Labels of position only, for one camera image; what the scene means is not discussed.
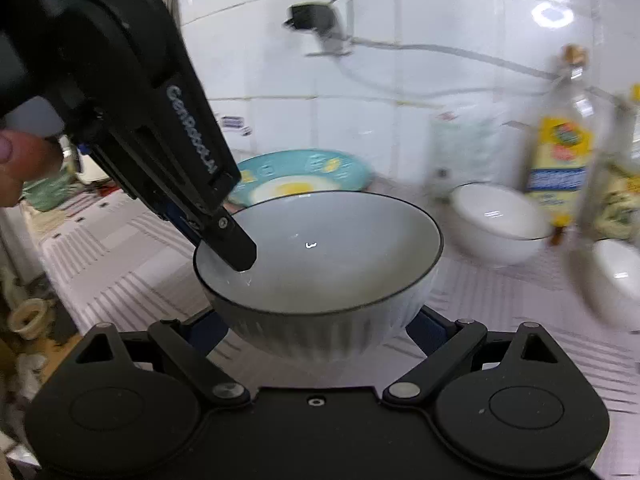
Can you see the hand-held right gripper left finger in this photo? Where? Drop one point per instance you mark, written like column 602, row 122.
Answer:
column 202, row 332

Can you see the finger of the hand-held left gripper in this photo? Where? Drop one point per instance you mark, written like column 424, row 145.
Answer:
column 175, row 220
column 235, row 247

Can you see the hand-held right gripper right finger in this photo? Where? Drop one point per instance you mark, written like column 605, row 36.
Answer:
column 430, row 331

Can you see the white ribbed bowl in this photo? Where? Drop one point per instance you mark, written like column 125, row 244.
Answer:
column 615, row 280
column 325, row 280
column 495, row 220

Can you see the person's left hand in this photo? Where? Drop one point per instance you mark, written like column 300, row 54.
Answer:
column 25, row 157

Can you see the striped tablecloth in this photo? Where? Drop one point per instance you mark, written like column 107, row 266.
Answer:
column 125, row 260

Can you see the blue fried egg plate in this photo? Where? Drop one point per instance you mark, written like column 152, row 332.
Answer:
column 310, row 165

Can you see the white seasoning bag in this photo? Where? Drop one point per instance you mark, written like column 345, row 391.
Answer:
column 460, row 145

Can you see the black charger plug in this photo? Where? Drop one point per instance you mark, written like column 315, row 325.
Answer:
column 307, row 17

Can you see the yellow label cooking wine bottle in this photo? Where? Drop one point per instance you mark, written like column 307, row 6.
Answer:
column 557, row 160

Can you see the clear vinegar bottle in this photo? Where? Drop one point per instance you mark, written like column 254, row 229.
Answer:
column 620, row 190

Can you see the small wall sticker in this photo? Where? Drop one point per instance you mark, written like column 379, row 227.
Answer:
column 236, row 126

